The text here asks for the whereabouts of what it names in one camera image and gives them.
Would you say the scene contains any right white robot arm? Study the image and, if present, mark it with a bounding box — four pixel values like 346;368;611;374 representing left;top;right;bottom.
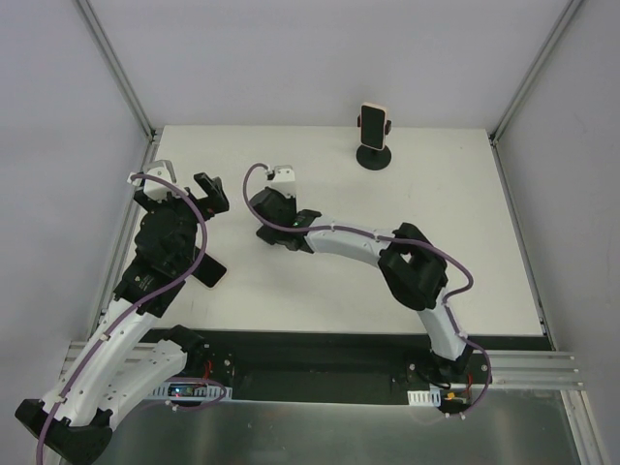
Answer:
244;187;473;386

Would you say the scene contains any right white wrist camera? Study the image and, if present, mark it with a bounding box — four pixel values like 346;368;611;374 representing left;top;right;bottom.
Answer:
266;165;296;199

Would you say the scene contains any black round-base phone stand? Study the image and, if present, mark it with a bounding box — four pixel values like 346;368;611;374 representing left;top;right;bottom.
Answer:
356;145;391;171

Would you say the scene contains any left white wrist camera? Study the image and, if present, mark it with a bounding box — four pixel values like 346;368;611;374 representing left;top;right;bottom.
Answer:
127;160;177;202

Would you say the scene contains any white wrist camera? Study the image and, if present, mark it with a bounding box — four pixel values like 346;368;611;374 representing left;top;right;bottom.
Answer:
127;160;177;202
266;165;296;199

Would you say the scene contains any white cable duct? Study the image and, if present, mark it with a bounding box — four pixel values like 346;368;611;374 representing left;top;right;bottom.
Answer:
407;387;442;408
144;382;233;403

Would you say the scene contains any purple cable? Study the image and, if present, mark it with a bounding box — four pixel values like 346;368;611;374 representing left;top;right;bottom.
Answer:
34;171;229;465
241;163;494;422

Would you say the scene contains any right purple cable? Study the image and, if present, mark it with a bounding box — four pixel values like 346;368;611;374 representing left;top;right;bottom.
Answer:
241;163;494;422

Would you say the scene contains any aluminium extrusion rail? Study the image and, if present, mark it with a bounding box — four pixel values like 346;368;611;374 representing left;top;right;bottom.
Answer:
486;352;582;389

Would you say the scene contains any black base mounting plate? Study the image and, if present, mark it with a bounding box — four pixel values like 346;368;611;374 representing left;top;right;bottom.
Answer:
183;330;489;405

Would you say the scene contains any right aluminium frame post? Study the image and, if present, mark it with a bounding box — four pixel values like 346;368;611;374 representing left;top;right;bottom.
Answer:
488;0;587;147

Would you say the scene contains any left white cable duct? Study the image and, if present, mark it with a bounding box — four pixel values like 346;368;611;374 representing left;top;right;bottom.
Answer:
144;382;233;403

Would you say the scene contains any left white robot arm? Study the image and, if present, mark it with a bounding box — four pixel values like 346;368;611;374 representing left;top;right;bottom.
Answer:
15;168;230;464

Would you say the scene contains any pink-case smartphone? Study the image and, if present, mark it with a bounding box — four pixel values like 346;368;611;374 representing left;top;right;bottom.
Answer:
359;103;388;150
192;255;228;289

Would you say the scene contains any left aluminium frame post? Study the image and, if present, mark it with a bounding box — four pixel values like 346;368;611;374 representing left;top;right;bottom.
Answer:
73;0;157;142

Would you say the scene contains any right white cable duct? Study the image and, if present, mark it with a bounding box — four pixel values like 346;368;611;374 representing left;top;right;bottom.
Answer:
407;387;442;408

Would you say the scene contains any aluminium frame post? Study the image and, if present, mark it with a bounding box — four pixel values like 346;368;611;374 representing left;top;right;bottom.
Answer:
488;0;587;147
73;0;157;142

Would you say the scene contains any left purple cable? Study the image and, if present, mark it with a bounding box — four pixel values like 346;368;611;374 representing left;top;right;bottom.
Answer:
34;171;229;465

